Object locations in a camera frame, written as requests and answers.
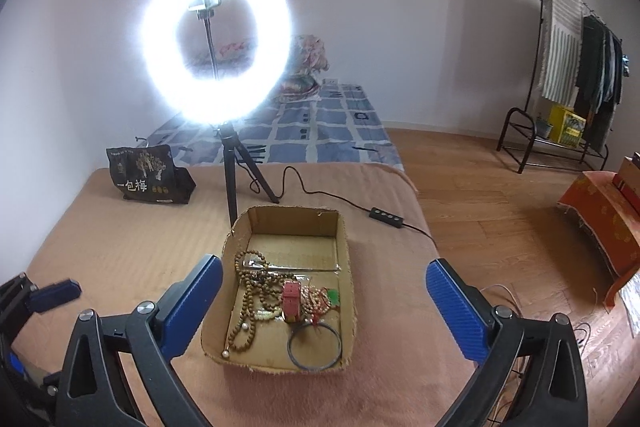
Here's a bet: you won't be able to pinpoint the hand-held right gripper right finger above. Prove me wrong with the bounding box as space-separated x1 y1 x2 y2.
425 258 588 427

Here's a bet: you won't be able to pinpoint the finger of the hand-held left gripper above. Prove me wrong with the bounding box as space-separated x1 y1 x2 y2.
7 353 64 401
0 273 82 348

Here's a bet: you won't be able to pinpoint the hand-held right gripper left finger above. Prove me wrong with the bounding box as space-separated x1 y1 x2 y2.
55 253 224 427

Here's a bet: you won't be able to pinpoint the brown wooden bead necklace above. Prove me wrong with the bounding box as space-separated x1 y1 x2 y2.
222 248 301 360

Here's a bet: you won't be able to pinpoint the pearl bead bracelet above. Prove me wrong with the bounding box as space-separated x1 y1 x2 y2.
300 284 333 320

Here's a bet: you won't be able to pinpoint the shallow cardboard box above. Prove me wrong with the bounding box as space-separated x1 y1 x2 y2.
201 205 362 374

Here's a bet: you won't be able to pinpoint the blue thin bangle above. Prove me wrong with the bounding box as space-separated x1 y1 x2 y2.
286 322 343 372

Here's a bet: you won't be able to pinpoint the brown blanket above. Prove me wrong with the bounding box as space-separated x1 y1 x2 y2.
10 162 506 427

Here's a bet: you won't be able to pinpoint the black tripod stand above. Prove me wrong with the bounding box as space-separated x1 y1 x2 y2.
190 0 281 228

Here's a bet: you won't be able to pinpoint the black printed bag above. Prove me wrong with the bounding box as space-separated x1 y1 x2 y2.
106 145 197 206

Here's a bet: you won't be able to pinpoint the orange patterned cloth cover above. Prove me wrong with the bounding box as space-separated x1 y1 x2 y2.
556 169 640 308

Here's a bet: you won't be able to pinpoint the printed paper sheet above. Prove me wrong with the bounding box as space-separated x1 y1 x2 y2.
620 277 640 338

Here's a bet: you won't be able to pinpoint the yellow box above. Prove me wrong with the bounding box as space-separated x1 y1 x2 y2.
548 104 587 148

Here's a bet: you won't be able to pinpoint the red flat box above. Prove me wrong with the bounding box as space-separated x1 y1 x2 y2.
612 152 640 200

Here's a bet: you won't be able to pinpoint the blue checkered bedsheet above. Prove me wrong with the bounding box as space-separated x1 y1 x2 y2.
142 82 405 172

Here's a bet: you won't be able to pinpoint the dark hanging clothes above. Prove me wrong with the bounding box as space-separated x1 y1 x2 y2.
575 14 626 152

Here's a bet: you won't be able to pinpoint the folded floral blanket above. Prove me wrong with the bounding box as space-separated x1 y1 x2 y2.
187 34 332 102

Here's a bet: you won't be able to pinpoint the striped white hanging cloth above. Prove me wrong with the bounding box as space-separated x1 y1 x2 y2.
537 0 585 100

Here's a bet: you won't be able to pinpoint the white floor cable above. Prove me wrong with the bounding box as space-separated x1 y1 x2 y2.
480 284 523 308

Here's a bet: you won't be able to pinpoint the black ring light cable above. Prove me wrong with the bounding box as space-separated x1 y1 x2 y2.
270 166 436 240

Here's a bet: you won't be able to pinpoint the white ring light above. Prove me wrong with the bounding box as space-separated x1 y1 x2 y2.
137 0 293 128

